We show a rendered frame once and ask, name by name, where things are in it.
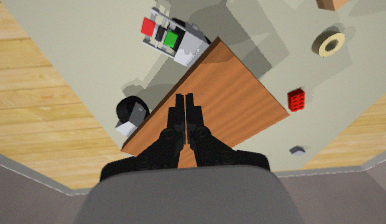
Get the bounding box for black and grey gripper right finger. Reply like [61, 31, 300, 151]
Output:
[185, 93, 271, 171]

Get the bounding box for red toy brick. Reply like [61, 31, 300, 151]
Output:
[287, 89, 305, 112]

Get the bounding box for beige roll of masking tape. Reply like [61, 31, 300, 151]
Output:
[311, 30, 345, 57]

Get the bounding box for tan rectangular block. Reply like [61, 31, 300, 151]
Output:
[316, 0, 349, 11]

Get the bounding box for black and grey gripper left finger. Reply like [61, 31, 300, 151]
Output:
[99, 94, 186, 182]

